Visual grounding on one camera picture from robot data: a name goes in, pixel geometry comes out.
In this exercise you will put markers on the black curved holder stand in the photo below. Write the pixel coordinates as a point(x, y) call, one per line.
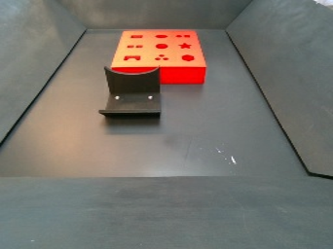
point(133, 93)

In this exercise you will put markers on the red shape sorter block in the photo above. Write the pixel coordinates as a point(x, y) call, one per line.
point(171, 50)

